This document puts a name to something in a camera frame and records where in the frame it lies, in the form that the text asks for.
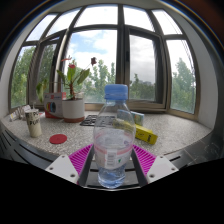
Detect long yellow glue box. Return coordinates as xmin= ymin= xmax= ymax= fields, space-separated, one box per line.
xmin=134 ymin=124 xmax=159 ymax=146

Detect red-flowered plant in white pot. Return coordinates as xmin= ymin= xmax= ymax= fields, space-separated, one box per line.
xmin=35 ymin=56 xmax=98 ymax=123

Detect clear blue-capped water bottle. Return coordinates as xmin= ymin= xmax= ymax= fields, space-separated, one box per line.
xmin=93 ymin=83 xmax=137 ymax=190

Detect small white packets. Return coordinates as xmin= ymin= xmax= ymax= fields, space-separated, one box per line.
xmin=9 ymin=104 xmax=33 ymax=122

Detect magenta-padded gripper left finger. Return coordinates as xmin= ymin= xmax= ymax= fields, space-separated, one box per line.
xmin=44 ymin=143 xmax=99 ymax=188

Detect black lattice trivet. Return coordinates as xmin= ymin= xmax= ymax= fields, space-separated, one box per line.
xmin=79 ymin=114 xmax=98 ymax=127

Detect black slatted ledge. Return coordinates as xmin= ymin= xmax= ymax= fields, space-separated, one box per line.
xmin=0 ymin=121 xmax=223 ymax=188

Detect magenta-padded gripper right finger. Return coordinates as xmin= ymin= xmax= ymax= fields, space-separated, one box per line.
xmin=130 ymin=144 xmax=180 ymax=188

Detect flat round red coaster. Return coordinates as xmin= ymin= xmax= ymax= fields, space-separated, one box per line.
xmin=49 ymin=133 xmax=68 ymax=145

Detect light blue-green box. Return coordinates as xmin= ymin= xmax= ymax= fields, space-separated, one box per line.
xmin=130 ymin=110 xmax=146 ymax=127

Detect white cup with black letters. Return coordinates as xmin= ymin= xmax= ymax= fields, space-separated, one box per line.
xmin=24 ymin=108 xmax=43 ymax=138

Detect white and red filament box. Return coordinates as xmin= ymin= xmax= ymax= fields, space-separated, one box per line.
xmin=43 ymin=92 xmax=67 ymax=120

